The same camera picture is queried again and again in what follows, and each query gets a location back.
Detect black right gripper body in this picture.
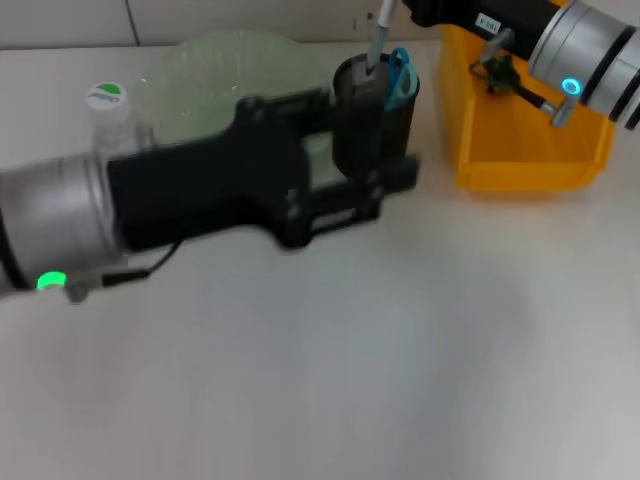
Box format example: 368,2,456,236
402,0,569,62

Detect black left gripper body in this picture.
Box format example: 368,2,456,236
107,95,321,254

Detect blue scissors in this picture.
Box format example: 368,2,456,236
383,47,419,114

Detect green plastic wrapper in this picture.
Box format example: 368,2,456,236
487,54,522,95

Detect white silver ballpoint pen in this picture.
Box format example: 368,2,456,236
363,0,400,77

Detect clear green-label water bottle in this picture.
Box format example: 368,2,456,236
84,80,156,157

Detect black mesh pen holder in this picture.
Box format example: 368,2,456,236
330,53,422,176

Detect green glass fruit plate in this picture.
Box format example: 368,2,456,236
137,29,341,186

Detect yellow plastic bin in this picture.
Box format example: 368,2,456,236
438,22,617,194

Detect right wrist cable with plugs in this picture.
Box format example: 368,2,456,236
468,28,581,129

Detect wrist cable with plugs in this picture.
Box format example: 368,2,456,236
468,28,581,129
64,239,184,305

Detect left wrist cable with plugs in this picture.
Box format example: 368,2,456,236
64,239,184,305

